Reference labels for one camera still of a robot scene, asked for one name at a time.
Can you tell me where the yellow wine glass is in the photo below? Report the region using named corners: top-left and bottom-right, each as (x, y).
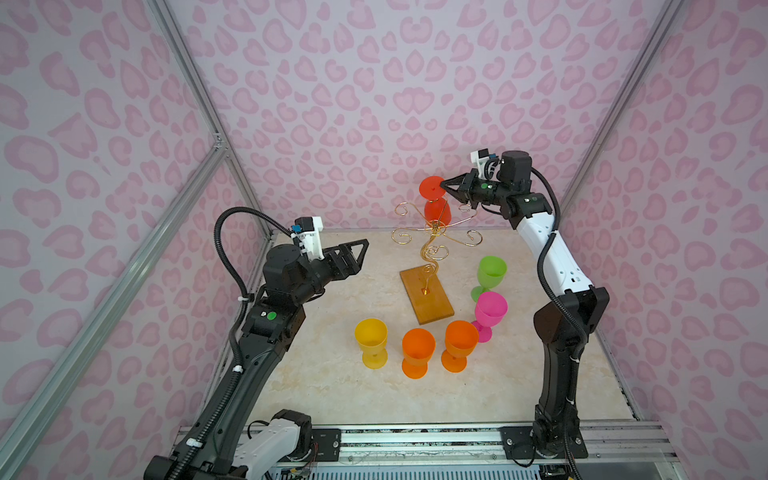
top-left (354, 318), bottom-right (388, 370)

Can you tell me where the pink wine glass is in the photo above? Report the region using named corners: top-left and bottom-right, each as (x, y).
top-left (472, 291), bottom-right (508, 343)

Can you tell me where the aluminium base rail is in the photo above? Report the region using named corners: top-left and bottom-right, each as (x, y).
top-left (146, 418), bottom-right (686, 479)

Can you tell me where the orange wine glass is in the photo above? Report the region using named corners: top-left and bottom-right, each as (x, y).
top-left (401, 328), bottom-right (436, 379)
top-left (441, 321), bottom-right (479, 373)

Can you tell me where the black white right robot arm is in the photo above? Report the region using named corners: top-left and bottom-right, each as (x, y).
top-left (441, 149), bottom-right (610, 465)

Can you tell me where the red wine glass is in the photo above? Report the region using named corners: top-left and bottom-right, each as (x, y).
top-left (419, 176), bottom-right (452, 226)

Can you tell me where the aluminium frame left post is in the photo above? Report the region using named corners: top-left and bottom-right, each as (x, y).
top-left (146, 0), bottom-right (261, 209)

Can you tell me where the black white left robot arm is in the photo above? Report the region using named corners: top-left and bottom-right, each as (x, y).
top-left (143, 239), bottom-right (369, 479)

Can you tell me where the green wine glass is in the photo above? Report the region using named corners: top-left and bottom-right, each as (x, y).
top-left (471, 256), bottom-right (507, 302)

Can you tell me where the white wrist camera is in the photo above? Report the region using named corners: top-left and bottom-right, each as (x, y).
top-left (470, 148), bottom-right (499, 180)
top-left (291, 216), bottom-right (324, 261)

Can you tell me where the aluminium frame left strut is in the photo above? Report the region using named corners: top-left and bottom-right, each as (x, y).
top-left (1, 145), bottom-right (228, 479)

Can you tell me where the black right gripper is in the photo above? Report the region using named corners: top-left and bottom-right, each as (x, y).
top-left (440, 170), bottom-right (512, 211)

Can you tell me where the gold wire wine glass rack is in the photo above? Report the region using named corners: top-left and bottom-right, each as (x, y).
top-left (391, 199), bottom-right (483, 326)

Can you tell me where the aluminium frame right post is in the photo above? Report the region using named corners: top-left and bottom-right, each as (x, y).
top-left (560, 0), bottom-right (689, 218)

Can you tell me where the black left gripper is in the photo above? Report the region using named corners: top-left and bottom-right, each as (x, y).
top-left (291, 238), bottom-right (367, 309)

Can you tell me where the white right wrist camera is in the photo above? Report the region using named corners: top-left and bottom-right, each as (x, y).
top-left (470, 148), bottom-right (499, 180)

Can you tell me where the orange back wine glass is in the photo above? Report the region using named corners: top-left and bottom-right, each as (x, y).
top-left (401, 328), bottom-right (436, 379)

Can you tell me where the orange front wine glass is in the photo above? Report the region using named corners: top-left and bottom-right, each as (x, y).
top-left (441, 321), bottom-right (479, 373)

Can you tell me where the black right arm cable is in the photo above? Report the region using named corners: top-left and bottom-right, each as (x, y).
top-left (479, 158), bottom-right (592, 480)

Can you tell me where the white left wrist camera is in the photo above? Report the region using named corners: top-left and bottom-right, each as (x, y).
top-left (291, 216), bottom-right (324, 261)

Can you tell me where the aluminium frame post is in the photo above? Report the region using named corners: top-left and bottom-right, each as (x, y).
top-left (146, 0), bottom-right (261, 209)
top-left (560, 0), bottom-right (689, 218)

